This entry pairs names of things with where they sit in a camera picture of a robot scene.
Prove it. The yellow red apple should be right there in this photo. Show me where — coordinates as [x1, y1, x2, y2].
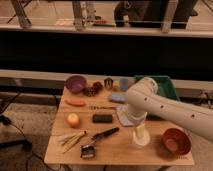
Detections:
[67, 113, 80, 128]

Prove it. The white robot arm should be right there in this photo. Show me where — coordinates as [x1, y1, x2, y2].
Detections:
[125, 77, 213, 142]

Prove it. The white paper cup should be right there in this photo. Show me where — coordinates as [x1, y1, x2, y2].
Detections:
[133, 130, 150, 148]

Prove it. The light blue cup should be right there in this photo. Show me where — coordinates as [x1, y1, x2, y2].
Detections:
[119, 78, 130, 91]

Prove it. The shiny metal cup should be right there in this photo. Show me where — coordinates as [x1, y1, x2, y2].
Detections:
[104, 78, 113, 90]

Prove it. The light blue plastic lid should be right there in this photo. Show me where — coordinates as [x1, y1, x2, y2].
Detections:
[116, 105, 133, 127]

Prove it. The red brown bowl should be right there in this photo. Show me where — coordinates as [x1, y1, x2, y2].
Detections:
[162, 128, 191, 155]

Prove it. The black rectangular block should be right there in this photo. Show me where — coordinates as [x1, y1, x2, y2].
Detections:
[92, 114, 112, 123]

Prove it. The green plastic tray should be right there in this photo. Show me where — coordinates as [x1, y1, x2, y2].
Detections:
[134, 75, 179, 101]

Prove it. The thin brown stick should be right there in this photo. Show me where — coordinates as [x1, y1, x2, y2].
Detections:
[89, 106, 116, 110]

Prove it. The dark red grape bunch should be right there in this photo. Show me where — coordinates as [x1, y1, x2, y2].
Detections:
[83, 82, 103, 97]

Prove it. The orange carrot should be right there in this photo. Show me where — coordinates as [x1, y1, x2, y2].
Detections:
[65, 99, 86, 107]

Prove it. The purple bowl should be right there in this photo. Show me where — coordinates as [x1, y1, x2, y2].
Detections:
[65, 75, 87, 93]

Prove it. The black handled brush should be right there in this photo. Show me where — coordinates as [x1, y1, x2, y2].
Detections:
[80, 127, 119, 159]

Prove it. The black cable on floor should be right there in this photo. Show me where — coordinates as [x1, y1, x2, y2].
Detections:
[0, 92, 51, 171]

